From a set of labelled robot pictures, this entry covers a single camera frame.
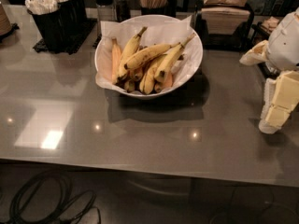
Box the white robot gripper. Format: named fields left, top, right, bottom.
left=239, top=8, right=299, bottom=134

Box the bottom right orange banana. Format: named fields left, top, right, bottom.
left=154, top=74, right=173, bottom=93

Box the orange banana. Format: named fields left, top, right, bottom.
left=154, top=74, right=173, bottom=93
left=111, top=37, right=121, bottom=84

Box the white paper bowl liner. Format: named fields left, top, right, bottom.
left=94, top=15, right=203, bottom=100

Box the long top yellow banana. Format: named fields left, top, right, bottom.
left=124, top=43, right=178, bottom=70

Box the small middle banana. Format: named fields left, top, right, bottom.
left=129, top=67, right=143, bottom=82

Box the small banana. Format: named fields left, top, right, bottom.
left=124, top=79, right=135, bottom=92
left=129, top=67, right=143, bottom=82

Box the white bowl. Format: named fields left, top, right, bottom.
left=94, top=15, right=203, bottom=100

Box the small bottom left banana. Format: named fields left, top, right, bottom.
left=124, top=79, right=135, bottom=92

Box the far left orange banana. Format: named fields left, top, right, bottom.
left=111, top=37, right=121, bottom=84

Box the pepper shaker black lid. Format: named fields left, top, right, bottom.
left=114, top=0, right=131, bottom=22

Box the salt shaker black lid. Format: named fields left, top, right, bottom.
left=95, top=0, right=115, bottom=35

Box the black cutlery holder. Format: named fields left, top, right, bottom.
left=27, top=0, right=88, bottom=54

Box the white plastic cutlery bundle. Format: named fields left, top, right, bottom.
left=25, top=0, right=67, bottom=15

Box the brown cup stack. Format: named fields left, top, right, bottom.
left=0, top=2, right=19, bottom=42

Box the black floor cable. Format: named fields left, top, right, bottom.
left=0, top=168, right=102, bottom=224

